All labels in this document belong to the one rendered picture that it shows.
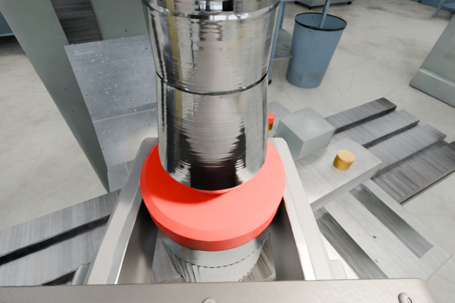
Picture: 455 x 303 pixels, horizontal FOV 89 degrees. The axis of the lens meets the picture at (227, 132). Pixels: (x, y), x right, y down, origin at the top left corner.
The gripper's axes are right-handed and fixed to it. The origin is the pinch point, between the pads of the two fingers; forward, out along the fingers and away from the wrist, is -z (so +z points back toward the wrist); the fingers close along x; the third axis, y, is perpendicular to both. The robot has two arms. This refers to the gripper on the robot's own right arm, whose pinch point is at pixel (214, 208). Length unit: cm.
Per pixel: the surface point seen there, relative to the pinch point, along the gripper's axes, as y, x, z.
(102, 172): 49, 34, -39
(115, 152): 30.2, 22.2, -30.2
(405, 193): 27.1, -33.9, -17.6
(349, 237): 20.2, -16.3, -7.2
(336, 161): 15.2, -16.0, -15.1
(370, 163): 16.1, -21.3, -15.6
